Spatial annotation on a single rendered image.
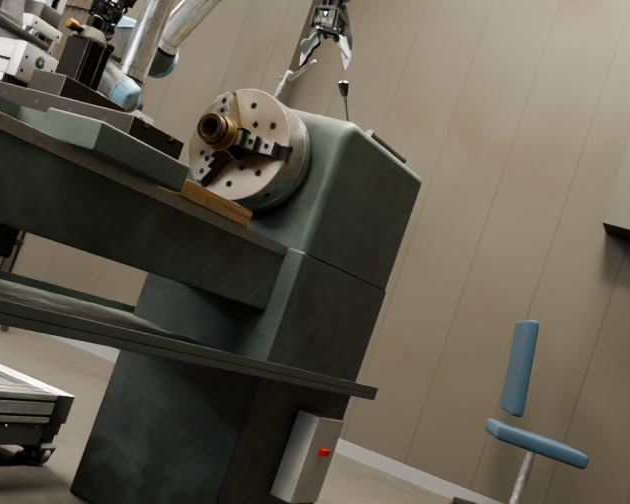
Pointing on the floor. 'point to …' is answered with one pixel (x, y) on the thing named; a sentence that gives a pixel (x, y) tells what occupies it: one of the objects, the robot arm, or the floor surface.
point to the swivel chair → (524, 342)
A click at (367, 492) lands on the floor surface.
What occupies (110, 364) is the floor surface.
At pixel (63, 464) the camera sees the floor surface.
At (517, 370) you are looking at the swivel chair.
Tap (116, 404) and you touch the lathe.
